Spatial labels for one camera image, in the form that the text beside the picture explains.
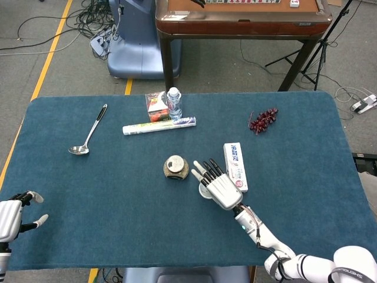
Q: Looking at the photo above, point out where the black tripod stand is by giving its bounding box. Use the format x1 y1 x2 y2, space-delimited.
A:
264 0 354 91

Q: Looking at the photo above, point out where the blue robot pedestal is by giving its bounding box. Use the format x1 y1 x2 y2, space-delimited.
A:
107 0 182 81

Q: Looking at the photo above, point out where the black floor cable bundle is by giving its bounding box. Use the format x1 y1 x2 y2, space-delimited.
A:
16 0 120 61

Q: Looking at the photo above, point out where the white pink toothpaste box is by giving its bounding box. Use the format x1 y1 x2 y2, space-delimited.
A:
223 142 249 193

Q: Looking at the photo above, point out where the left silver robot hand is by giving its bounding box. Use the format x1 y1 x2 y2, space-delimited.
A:
0 190 49 244

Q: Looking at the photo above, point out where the white plastic wrap roll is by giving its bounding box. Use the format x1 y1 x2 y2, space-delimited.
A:
122 116 197 137

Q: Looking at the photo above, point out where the brown mahjong table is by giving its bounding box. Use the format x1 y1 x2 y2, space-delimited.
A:
155 0 333 93

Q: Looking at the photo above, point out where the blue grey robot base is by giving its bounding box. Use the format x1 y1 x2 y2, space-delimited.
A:
121 265 251 283

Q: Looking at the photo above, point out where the white floor cable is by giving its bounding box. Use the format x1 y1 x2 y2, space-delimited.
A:
334 86 377 120

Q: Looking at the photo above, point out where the black equipment case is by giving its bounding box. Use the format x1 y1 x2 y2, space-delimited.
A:
352 152 377 177

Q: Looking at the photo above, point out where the clear water bottle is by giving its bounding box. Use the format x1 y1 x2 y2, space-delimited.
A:
166 87 183 120

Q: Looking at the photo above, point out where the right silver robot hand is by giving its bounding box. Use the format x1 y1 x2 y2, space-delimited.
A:
190 158 244 211

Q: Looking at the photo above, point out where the dark red grape bunch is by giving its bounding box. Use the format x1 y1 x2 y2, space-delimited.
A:
248 107 279 136

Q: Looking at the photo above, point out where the steel ladle black handle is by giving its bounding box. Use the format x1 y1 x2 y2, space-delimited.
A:
68 103 108 156

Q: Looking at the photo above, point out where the mahjong tile row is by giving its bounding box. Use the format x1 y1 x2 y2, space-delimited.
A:
205 0 281 5

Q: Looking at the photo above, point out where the glass jar black lid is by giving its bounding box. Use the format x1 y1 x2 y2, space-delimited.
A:
163 154 190 180

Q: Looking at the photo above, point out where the white power strip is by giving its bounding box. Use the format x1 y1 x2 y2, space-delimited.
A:
350 93 377 114

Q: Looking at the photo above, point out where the white floral paper cup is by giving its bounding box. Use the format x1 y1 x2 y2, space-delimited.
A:
198 183 213 200

